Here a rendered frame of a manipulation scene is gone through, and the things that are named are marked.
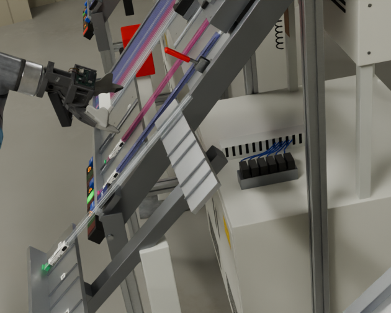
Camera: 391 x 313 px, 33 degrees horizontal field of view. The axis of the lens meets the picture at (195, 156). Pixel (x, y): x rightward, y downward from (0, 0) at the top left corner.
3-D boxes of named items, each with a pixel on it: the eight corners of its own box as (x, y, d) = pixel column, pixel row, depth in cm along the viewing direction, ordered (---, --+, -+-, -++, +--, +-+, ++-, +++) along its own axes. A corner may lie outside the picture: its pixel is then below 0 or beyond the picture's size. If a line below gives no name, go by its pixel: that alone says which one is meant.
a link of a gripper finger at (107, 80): (130, 75, 157) (98, 81, 151) (121, 91, 161) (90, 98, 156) (123, 66, 158) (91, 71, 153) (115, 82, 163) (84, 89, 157)
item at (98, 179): (120, 225, 162) (94, 214, 159) (108, 107, 218) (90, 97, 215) (122, 222, 162) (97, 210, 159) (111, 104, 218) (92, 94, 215)
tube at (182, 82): (102, 196, 166) (98, 194, 165) (102, 193, 167) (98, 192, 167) (220, 35, 149) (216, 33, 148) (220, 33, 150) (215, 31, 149)
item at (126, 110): (113, 218, 161) (102, 213, 160) (104, 100, 217) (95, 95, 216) (156, 160, 154) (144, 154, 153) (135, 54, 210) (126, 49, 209)
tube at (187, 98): (48, 271, 144) (43, 269, 144) (47, 267, 146) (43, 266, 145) (193, 98, 132) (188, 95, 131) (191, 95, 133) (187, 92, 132)
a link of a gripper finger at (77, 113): (92, 126, 148) (64, 101, 149) (90, 130, 149) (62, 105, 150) (105, 117, 152) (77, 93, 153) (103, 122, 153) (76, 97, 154)
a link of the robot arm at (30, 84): (15, 98, 147) (20, 74, 153) (35, 104, 149) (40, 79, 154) (22, 75, 142) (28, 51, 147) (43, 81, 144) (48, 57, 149)
